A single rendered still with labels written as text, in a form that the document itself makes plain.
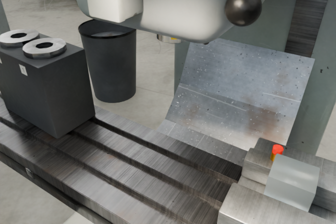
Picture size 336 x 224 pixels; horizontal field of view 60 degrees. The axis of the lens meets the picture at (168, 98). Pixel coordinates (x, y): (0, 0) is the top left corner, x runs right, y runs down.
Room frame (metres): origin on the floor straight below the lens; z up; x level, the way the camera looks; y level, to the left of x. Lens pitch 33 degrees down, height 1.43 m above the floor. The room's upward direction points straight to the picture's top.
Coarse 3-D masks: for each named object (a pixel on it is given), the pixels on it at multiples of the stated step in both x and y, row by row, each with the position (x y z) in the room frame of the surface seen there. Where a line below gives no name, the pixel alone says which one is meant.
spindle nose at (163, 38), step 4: (156, 36) 0.38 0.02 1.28; (160, 36) 0.37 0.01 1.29; (164, 36) 0.37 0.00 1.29; (160, 40) 0.37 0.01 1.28; (164, 40) 0.37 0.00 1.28; (168, 40) 0.37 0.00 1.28; (172, 40) 0.36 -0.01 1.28; (176, 40) 0.36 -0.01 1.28; (180, 40) 0.37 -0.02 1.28; (184, 40) 0.37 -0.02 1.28
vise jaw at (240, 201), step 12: (228, 192) 0.28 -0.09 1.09; (240, 192) 0.27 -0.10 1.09; (252, 192) 0.27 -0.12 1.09; (228, 204) 0.25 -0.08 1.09; (240, 204) 0.25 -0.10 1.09; (252, 204) 0.25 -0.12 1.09; (264, 204) 0.25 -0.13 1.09; (276, 204) 0.25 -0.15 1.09; (288, 204) 0.25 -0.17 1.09; (228, 216) 0.24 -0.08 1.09; (240, 216) 0.24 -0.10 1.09; (252, 216) 0.24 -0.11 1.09; (264, 216) 0.24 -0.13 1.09; (276, 216) 0.24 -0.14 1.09; (288, 216) 0.24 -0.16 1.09; (300, 216) 0.24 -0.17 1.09; (312, 216) 0.24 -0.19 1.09
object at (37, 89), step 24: (0, 48) 0.61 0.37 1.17; (24, 48) 0.58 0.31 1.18; (48, 48) 0.58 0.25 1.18; (72, 48) 0.61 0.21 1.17; (0, 72) 0.61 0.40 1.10; (24, 72) 0.54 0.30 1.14; (48, 72) 0.53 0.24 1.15; (72, 72) 0.57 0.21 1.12; (24, 96) 0.57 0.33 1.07; (48, 96) 0.52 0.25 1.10; (72, 96) 0.56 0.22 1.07; (48, 120) 0.52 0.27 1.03; (72, 120) 0.55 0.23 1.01
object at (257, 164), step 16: (256, 144) 0.42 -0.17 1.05; (272, 144) 0.42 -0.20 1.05; (256, 160) 0.34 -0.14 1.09; (304, 160) 0.38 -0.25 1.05; (320, 160) 0.38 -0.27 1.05; (240, 176) 0.34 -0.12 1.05; (256, 176) 0.33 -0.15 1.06; (320, 176) 0.30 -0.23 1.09; (320, 192) 0.28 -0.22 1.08; (320, 208) 0.28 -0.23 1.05
